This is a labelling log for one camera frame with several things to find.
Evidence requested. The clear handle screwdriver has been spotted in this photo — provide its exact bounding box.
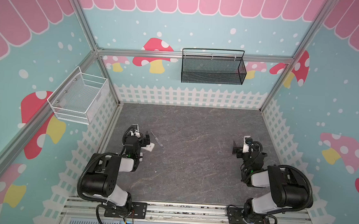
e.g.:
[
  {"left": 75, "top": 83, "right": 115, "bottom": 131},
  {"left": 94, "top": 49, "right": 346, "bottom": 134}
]
[{"left": 151, "top": 131, "right": 164, "bottom": 148}]

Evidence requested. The white remote control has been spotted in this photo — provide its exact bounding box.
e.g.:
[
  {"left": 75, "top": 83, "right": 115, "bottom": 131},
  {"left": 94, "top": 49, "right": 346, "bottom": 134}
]
[{"left": 143, "top": 143, "right": 155, "bottom": 152}]

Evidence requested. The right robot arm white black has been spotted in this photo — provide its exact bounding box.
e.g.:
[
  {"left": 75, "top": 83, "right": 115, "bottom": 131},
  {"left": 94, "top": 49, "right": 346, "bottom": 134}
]
[{"left": 232, "top": 137, "right": 314, "bottom": 224}]

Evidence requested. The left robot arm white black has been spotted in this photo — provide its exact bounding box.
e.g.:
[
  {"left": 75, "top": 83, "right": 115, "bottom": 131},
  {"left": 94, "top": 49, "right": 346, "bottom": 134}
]
[{"left": 77, "top": 130, "right": 151, "bottom": 216}]

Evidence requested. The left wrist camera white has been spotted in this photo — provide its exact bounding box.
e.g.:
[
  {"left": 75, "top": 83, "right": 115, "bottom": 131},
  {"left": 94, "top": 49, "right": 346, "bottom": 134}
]
[{"left": 130, "top": 124, "right": 142, "bottom": 138}]

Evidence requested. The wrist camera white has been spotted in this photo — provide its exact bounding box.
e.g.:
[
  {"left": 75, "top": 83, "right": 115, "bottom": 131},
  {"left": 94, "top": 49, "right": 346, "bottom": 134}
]
[
  {"left": 130, "top": 124, "right": 142, "bottom": 138},
  {"left": 242, "top": 136, "right": 253, "bottom": 153}
]

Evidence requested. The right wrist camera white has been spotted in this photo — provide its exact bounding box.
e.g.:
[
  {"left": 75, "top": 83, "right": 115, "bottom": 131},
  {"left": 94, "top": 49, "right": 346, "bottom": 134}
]
[{"left": 242, "top": 136, "right": 253, "bottom": 153}]

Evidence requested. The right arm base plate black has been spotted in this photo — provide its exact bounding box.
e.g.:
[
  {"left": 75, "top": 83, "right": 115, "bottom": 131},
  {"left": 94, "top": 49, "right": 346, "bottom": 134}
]
[{"left": 225, "top": 205, "right": 270, "bottom": 224}]

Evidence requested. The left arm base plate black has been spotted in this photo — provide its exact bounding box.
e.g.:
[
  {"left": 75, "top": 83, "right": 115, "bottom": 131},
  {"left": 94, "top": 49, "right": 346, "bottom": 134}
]
[{"left": 103, "top": 202, "right": 148, "bottom": 219}]

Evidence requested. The white wire mesh basket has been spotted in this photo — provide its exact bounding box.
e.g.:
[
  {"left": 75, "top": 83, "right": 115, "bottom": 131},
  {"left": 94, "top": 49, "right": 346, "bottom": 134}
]
[{"left": 47, "top": 67, "right": 110, "bottom": 125}]

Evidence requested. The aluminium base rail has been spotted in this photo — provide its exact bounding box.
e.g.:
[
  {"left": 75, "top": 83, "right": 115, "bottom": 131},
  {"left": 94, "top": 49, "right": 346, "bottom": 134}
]
[{"left": 59, "top": 197, "right": 313, "bottom": 224}]

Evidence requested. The black wire mesh basket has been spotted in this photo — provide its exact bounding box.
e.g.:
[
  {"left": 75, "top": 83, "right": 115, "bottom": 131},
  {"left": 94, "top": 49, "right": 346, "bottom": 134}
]
[{"left": 181, "top": 48, "right": 247, "bottom": 85}]

